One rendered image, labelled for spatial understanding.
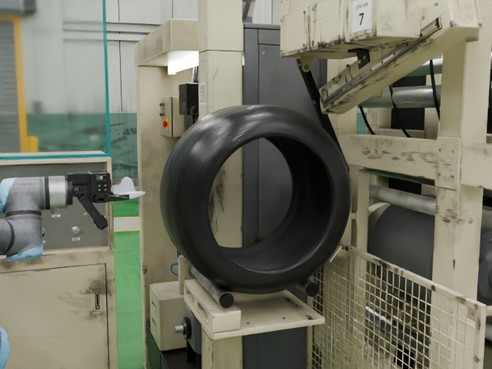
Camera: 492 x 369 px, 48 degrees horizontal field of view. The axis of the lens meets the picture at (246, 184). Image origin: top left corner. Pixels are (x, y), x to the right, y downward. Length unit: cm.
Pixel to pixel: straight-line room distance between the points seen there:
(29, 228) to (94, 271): 81
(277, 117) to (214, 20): 50
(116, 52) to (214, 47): 889
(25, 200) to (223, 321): 65
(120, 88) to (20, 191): 925
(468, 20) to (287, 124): 54
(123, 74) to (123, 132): 109
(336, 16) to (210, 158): 54
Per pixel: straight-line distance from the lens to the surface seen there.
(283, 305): 188
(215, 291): 168
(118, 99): 1073
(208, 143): 153
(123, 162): 1070
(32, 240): 152
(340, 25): 162
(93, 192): 155
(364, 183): 213
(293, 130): 160
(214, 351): 211
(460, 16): 149
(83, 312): 234
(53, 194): 154
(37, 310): 232
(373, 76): 171
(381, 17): 148
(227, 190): 195
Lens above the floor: 145
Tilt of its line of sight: 8 degrees down
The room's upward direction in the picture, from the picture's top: straight up
